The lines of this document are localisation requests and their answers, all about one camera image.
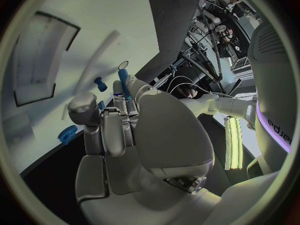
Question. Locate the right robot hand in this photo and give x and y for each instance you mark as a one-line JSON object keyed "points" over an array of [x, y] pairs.
{"points": [[168, 135]]}

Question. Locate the long blue cylinder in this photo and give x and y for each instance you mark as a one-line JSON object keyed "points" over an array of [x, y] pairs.
{"points": [[123, 75]]}

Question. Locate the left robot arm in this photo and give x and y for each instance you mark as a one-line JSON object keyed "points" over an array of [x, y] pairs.
{"points": [[234, 105]]}

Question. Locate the white task board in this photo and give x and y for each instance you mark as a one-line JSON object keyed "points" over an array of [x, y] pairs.
{"points": [[105, 22]]}

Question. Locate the glowing light bar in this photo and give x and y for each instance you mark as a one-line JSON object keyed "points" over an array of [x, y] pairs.
{"points": [[234, 144]]}

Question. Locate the black tripod stand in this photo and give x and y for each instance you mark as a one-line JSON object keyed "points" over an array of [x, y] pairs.
{"points": [[208, 63]]}

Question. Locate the blue gear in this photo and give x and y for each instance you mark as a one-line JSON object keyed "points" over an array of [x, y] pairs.
{"points": [[66, 135]]}

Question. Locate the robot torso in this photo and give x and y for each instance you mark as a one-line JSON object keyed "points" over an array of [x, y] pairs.
{"points": [[269, 78]]}

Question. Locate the person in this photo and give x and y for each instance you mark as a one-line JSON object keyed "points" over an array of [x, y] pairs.
{"points": [[225, 31]]}

